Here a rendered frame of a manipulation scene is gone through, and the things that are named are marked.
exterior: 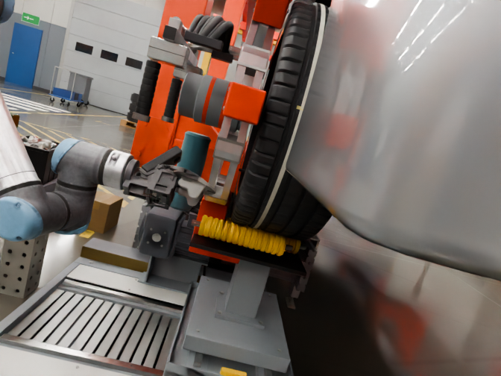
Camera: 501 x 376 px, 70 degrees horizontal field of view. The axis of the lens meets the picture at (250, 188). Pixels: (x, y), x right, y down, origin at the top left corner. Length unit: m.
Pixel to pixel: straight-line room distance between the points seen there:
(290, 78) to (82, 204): 0.56
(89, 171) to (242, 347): 0.61
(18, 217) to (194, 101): 0.53
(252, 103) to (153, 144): 0.88
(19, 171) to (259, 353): 0.75
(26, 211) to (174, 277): 0.95
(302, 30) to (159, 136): 0.88
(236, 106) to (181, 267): 1.02
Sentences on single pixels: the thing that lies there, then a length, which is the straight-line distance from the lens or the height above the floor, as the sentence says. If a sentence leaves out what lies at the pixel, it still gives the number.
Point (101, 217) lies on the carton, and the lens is 2.22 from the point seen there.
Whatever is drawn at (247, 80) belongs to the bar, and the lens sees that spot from 1.09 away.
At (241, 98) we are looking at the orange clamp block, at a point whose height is 0.86.
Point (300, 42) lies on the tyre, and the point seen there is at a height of 1.01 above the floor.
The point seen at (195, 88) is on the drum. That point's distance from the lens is 1.06.
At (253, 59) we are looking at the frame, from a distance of 0.85.
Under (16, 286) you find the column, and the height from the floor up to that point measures 0.04.
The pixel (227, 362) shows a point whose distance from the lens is 1.16.
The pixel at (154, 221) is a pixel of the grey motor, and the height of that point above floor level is 0.37.
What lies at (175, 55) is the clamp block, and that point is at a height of 0.92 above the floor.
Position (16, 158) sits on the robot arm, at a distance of 0.87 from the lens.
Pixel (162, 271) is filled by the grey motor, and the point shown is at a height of 0.11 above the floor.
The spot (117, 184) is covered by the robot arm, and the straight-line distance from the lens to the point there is 0.90.
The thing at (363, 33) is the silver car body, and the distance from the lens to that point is 0.46.
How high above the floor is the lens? 0.80
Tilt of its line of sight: 9 degrees down
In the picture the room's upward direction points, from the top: 16 degrees clockwise
